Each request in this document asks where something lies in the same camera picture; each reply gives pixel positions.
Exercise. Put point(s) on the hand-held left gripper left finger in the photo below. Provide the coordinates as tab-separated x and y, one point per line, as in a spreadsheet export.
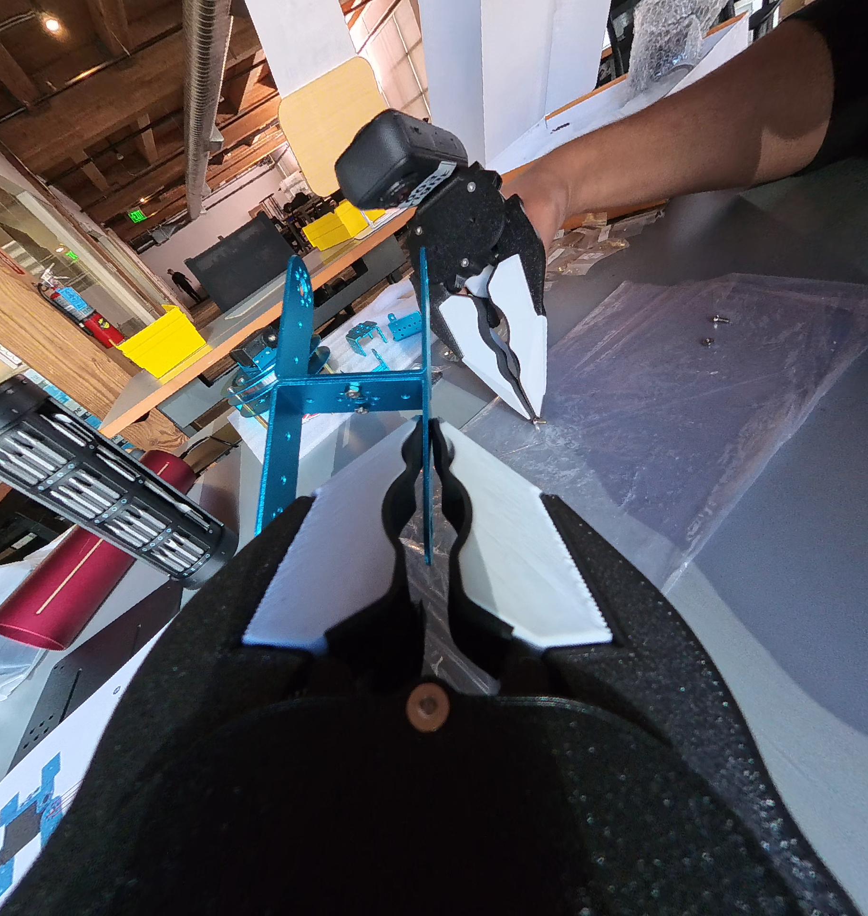
334	558

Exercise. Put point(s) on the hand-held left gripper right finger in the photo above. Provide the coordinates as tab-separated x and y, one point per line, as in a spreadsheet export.
527	558

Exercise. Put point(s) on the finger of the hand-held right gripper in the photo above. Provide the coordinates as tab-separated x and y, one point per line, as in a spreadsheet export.
463	322
527	322

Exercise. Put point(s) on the small clear plastic bag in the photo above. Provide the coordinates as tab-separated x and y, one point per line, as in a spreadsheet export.
434	601

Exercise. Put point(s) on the blue metal bracket assembly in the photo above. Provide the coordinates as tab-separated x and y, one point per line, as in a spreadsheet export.
356	390

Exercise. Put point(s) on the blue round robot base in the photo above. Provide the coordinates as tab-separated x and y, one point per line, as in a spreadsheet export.
255	375

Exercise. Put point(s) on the person's right forearm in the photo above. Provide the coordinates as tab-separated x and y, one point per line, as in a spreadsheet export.
692	129

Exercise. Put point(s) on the white foam tray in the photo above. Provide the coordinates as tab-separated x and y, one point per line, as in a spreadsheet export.
334	437

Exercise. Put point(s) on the yellow bin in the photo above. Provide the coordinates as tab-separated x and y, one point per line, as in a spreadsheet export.
341	226
162	344

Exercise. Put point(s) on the light plywood panel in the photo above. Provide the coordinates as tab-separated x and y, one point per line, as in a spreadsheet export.
334	122

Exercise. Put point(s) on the large clear plastic bag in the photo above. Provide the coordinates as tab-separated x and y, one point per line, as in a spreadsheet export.
692	401

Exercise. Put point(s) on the black monitor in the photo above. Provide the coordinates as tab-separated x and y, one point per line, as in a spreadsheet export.
241	265

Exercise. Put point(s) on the wooden partition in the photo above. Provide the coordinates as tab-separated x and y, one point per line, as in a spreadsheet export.
191	365

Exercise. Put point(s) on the red cylindrical container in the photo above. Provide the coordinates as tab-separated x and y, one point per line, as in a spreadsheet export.
77	573

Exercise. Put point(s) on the black perforated plate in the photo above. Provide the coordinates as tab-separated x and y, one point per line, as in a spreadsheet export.
91	673

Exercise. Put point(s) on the bubble wrap roll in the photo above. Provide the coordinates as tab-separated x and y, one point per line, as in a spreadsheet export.
677	36

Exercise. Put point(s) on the red fire extinguisher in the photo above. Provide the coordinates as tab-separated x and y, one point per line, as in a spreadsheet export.
102	329

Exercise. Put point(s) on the white crumpled bag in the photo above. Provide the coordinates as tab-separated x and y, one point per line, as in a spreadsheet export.
5	630

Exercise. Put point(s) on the small blue metal bracket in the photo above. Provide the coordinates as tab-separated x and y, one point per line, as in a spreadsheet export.
406	327

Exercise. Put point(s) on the perforated blue metal bracket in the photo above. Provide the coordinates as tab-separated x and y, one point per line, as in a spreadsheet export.
366	337

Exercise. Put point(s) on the silver ventilation duct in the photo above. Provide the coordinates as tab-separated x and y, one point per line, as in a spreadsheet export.
205	86

